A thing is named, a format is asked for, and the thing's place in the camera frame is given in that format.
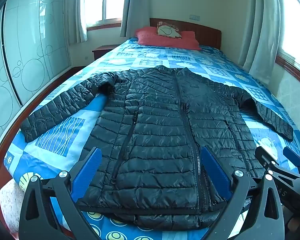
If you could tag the black quilted puffer jacket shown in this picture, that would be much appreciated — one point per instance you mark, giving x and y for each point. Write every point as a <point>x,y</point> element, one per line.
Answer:
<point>160,120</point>

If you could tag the white wall switch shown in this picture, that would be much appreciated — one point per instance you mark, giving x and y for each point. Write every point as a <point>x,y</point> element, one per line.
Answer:
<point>195,17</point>

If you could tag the window with white frame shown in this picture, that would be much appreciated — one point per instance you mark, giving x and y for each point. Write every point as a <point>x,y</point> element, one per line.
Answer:
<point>107,0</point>

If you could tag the long grey curtain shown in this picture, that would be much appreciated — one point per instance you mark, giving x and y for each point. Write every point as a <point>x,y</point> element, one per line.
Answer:
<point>261,30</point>

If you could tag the white mattress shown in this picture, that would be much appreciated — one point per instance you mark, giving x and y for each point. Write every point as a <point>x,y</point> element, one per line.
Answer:
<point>11,205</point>

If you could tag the grey curtain beside headboard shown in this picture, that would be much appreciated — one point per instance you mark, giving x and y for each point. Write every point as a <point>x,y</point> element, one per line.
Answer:
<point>136,5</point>

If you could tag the blue patterned bed sheet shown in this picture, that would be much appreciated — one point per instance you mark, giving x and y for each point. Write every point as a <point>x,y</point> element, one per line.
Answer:
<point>190,57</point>

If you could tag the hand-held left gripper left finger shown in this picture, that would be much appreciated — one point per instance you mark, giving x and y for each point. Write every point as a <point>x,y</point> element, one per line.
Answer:
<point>90,166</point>

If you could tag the short grey curtain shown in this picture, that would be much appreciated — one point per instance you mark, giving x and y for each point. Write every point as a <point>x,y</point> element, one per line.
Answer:
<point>76,10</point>

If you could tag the brown headboard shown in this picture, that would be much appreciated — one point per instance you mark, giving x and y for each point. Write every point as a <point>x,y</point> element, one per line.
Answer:
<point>205,33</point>

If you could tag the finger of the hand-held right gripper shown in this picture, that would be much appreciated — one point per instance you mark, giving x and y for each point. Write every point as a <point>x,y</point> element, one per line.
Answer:
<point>265,156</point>
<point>292,156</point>

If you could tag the window with brown sill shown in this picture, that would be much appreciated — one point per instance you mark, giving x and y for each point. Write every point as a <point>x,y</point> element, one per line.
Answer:
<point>293,25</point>

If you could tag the glass door wardrobe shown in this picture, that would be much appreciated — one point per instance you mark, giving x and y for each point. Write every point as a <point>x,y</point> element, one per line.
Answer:
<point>32,42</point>

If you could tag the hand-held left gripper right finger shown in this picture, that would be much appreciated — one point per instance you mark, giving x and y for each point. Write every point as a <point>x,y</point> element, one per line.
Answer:
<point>215,171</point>

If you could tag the brown wooden nightstand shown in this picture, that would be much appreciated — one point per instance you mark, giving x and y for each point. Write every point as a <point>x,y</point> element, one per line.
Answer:
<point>102,51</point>

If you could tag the cartoon print pillow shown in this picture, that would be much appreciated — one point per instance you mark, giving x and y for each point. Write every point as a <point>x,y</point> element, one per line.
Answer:
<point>167,30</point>

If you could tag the red pillow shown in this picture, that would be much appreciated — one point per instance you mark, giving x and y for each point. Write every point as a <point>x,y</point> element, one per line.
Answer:
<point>150,36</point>

